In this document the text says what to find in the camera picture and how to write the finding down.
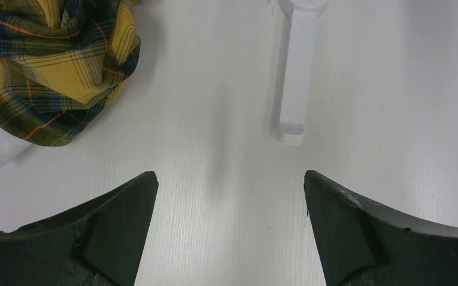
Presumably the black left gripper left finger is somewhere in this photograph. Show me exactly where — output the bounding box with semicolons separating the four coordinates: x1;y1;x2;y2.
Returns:
0;172;159;285

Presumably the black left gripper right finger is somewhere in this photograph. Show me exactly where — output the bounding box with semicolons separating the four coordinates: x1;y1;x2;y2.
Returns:
304;170;458;285

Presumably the yellow plaid shirt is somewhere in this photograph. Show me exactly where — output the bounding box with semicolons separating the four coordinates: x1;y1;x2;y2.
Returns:
0;0;140;147

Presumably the left white rack foot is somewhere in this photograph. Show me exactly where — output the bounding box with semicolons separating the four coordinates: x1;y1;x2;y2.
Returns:
271;0;329;145

